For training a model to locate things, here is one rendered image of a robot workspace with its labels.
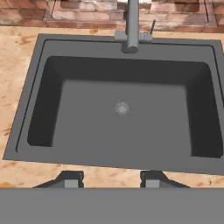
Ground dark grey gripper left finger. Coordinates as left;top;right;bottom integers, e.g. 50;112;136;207
32;170;85;189

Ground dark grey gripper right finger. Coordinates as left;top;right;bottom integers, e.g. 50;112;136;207
139;170;191;189

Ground dark grey kitchen sink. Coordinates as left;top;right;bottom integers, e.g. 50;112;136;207
3;33;224;176

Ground grey sink tap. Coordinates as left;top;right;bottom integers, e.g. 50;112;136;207
114;0;157;54

